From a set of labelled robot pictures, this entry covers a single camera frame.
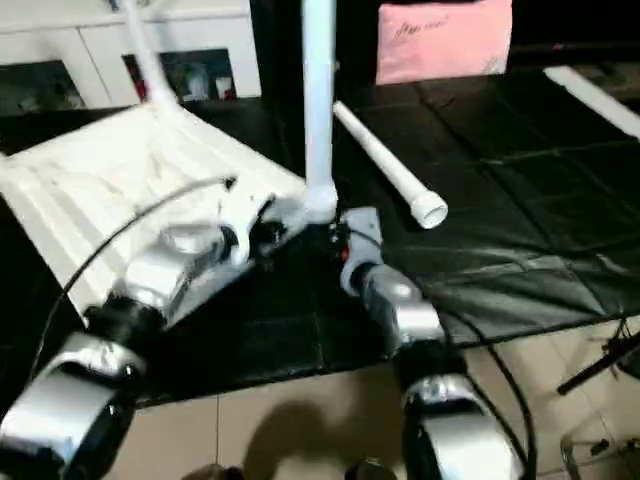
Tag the white plastic table leg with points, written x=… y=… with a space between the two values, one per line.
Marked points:
x=318 y=100
x=390 y=165
x=148 y=50

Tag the white plastic table top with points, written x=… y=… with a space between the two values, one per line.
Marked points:
x=110 y=170

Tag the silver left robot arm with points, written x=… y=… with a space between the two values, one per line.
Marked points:
x=170 y=275

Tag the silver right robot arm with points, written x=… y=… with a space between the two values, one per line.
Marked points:
x=400 y=310

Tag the black work mat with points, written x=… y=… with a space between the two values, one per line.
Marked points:
x=520 y=220

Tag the black furniture with yellow label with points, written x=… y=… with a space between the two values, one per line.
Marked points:
x=290 y=45

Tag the pink pillow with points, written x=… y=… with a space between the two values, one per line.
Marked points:
x=445 y=40

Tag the white cabinet with glass doors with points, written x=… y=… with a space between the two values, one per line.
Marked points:
x=80 y=50

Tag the black tripod stand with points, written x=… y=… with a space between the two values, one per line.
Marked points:
x=600 y=365

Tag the dark low tv bench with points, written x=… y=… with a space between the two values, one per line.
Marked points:
x=580 y=50

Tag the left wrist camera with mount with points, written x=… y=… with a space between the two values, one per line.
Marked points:
x=245 y=215

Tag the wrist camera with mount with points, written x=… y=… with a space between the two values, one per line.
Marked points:
x=362 y=232
x=245 y=215

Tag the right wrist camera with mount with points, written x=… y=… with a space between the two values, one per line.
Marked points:
x=362 y=232

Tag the grey metal frame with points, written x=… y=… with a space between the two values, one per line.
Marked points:
x=600 y=455

